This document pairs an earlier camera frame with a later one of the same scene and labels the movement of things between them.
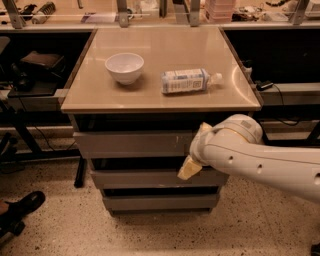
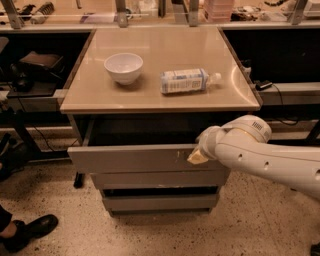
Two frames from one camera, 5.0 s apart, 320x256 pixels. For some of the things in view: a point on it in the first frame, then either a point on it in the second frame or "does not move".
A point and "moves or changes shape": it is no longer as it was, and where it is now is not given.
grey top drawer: x=133 y=144 moves or changes shape
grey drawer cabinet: x=136 y=101 does not move
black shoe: x=12 y=213 to x=27 y=232
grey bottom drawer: x=161 y=202 does not move
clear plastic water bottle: x=183 y=80 does not move
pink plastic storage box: x=219 y=11 does not move
